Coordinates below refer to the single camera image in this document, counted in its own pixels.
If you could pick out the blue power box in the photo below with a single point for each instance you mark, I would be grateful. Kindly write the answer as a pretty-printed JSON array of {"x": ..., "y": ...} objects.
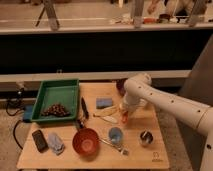
[{"x": 28, "y": 113}]

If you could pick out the green plastic tray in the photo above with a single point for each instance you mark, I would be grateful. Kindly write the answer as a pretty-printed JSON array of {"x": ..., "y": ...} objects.
[{"x": 56, "y": 92}]

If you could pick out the small metal cup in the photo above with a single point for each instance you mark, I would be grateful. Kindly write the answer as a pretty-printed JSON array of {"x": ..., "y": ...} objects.
[{"x": 146, "y": 138}]

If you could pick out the blue sponge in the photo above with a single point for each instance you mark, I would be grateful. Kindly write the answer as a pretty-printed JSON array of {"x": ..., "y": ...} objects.
[{"x": 103, "y": 103}]

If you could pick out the metal spoon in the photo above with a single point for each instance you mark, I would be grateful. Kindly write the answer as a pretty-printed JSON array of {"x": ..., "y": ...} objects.
[{"x": 121, "y": 150}]

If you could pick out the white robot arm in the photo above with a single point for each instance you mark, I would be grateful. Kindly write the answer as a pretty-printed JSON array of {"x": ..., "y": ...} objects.
[{"x": 196, "y": 115}]

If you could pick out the black rectangular phone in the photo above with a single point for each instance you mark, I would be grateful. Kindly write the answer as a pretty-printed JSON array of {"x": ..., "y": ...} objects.
[{"x": 39, "y": 141}]

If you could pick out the wooden spatula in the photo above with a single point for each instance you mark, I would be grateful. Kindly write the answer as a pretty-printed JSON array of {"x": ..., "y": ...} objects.
[{"x": 106, "y": 114}]

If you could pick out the orange-red bowl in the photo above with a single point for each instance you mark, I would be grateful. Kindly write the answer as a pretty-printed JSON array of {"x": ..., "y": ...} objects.
[{"x": 86, "y": 142}]

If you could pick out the light blue cup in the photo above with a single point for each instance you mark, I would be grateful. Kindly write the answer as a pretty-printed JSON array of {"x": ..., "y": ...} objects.
[{"x": 115, "y": 135}]

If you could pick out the crumpled blue cloth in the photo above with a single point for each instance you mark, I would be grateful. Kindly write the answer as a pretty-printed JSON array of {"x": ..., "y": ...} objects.
[{"x": 55, "y": 143}]

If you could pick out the purple bowl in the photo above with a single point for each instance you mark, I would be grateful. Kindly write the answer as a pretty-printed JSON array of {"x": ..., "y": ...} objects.
[{"x": 120, "y": 86}]

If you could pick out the red chili pepper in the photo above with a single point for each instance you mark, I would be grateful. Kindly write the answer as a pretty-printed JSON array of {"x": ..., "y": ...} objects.
[{"x": 124, "y": 117}]

